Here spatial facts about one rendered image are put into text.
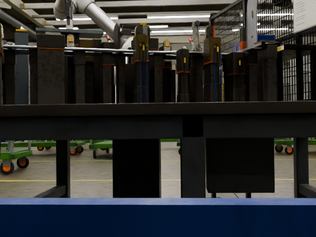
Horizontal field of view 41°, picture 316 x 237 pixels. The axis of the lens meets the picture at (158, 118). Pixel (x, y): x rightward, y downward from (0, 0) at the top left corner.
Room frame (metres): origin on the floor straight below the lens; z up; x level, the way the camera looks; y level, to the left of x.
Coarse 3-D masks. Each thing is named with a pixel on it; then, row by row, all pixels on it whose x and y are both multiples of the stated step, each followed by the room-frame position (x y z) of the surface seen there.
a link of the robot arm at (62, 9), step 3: (57, 0) 2.77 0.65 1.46; (60, 0) 2.72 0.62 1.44; (63, 0) 2.72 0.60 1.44; (57, 3) 2.78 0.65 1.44; (60, 3) 2.76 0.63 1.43; (63, 3) 2.75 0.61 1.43; (57, 6) 2.80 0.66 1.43; (60, 6) 2.78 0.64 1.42; (63, 6) 2.78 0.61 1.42; (57, 9) 2.83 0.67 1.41; (60, 9) 2.82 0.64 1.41; (63, 9) 2.82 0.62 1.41; (63, 12) 2.85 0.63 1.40
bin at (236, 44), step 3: (252, 36) 2.49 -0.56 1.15; (258, 36) 2.50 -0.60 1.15; (261, 36) 2.50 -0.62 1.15; (264, 36) 2.50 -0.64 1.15; (267, 36) 2.51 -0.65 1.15; (270, 36) 2.51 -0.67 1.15; (273, 36) 2.51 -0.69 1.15; (258, 39) 2.50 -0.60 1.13; (261, 39) 2.50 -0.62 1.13; (264, 39) 2.51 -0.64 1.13; (267, 39) 2.51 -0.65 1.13; (270, 39) 2.51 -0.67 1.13; (273, 39) 2.51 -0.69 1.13; (237, 42) 2.70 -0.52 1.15; (234, 45) 2.77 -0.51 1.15; (237, 45) 2.71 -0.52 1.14; (234, 48) 2.78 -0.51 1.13; (237, 48) 2.71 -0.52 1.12
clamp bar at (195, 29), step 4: (192, 24) 2.41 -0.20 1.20; (196, 24) 2.38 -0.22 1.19; (192, 28) 2.41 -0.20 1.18; (196, 28) 2.41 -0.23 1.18; (192, 32) 2.41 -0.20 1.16; (196, 32) 2.41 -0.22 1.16; (196, 36) 2.41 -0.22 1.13; (196, 40) 2.40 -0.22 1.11; (196, 44) 2.40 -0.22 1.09; (200, 48) 2.39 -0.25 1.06
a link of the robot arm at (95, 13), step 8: (72, 0) 2.90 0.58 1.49; (80, 0) 2.91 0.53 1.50; (88, 0) 2.92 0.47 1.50; (80, 8) 2.94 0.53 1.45; (88, 8) 2.93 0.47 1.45; (96, 8) 2.93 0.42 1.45; (88, 16) 2.96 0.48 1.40; (96, 16) 2.92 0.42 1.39; (104, 16) 2.92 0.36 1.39; (104, 24) 2.91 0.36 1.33; (112, 24) 2.91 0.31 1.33; (112, 32) 2.91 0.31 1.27; (120, 40) 2.90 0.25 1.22; (128, 40) 2.88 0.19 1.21
